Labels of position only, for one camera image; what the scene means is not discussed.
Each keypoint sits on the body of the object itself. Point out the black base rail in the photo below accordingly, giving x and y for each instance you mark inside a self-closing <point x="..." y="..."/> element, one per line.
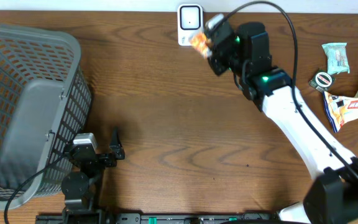
<point x="136" y="218"/>

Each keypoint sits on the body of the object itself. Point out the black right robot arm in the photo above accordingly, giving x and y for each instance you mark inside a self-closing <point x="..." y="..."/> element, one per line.
<point x="333" y="196"/>

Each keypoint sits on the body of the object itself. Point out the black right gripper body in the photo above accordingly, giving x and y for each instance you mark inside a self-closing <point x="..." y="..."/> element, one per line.
<point x="227" y="58"/>

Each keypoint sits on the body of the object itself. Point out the green white small box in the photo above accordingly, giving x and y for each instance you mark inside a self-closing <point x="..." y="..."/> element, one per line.
<point x="321" y="81"/>

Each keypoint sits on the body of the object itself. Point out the orange small box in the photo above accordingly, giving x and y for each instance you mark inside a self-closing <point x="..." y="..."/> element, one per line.
<point x="201" y="43"/>

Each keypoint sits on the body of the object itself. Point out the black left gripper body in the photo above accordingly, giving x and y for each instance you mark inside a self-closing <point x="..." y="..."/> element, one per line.
<point x="92" y="167"/>

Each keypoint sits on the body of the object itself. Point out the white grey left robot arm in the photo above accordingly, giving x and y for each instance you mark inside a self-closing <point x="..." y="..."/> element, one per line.
<point x="82" y="188"/>

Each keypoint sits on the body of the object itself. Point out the yellow orange snack bag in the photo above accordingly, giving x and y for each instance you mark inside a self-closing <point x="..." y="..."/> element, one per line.
<point x="340" y="109"/>

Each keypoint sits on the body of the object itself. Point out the dark grey plastic basket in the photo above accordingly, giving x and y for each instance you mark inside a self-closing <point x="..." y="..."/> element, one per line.
<point x="44" y="104"/>

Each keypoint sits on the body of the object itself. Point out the mint green wet wipes pack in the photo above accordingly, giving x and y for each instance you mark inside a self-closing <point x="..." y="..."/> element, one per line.
<point x="336" y="57"/>

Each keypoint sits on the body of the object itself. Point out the white barcode scanner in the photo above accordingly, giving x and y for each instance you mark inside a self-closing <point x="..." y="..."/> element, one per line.
<point x="189" y="22"/>

